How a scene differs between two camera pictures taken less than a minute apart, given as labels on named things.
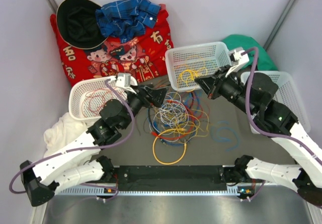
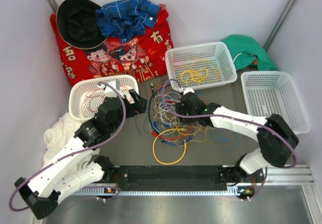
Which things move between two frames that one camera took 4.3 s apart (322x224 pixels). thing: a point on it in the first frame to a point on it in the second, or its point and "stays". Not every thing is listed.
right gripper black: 211,84 to 180,108
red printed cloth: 143,55 stays
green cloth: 264,62 stays
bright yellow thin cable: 188,76 stays
